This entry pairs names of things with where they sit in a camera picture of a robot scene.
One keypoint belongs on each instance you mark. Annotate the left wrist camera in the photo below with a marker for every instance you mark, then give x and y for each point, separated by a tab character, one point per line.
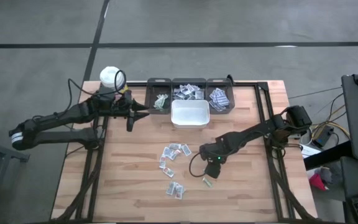
113	95

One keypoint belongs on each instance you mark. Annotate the white paper sheet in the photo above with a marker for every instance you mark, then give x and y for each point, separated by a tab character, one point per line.
309	151

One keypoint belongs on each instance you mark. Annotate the large blue-striped bandage packet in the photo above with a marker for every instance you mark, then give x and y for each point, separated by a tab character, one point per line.
222	96

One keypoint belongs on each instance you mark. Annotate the black frame camera mount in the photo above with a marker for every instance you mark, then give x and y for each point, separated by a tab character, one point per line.
230	79

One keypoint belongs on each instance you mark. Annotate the white navy pad packet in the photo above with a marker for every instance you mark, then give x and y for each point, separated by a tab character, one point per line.
183	89

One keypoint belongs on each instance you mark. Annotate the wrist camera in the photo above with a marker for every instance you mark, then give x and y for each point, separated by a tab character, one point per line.
113	95
212	170

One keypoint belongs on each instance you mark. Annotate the black desk leg beam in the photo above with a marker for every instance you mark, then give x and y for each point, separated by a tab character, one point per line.
328	155

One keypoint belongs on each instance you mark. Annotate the yellow Lysol wipes canister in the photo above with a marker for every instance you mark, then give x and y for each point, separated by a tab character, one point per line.
107	76

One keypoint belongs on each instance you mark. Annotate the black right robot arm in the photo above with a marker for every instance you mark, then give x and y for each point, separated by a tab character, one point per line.
253	132

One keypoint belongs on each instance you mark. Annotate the white plastic bin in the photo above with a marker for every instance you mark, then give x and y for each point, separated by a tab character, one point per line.
190	113

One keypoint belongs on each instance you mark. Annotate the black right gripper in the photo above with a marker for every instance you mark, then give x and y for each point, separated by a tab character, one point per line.
211	151

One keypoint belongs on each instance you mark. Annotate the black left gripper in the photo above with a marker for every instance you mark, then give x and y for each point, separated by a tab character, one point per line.
126	107

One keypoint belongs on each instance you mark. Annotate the translucent grey plastic bin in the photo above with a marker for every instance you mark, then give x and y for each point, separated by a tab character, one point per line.
208	84
176	81
151	90

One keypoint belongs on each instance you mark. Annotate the grey cloth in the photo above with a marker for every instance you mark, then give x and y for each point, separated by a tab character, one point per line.
326	174

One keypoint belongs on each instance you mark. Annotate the black power brick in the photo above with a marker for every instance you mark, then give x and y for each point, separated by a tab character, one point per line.
323	137

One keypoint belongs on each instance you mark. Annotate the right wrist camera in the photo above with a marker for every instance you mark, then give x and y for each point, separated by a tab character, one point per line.
212	170

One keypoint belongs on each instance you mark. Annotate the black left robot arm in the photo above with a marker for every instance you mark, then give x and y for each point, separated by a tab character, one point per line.
57	118

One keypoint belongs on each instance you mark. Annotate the red cloth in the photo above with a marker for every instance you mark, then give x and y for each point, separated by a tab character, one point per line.
317	182

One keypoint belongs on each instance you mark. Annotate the black aluminium table frame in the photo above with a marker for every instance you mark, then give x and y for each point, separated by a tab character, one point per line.
137	83

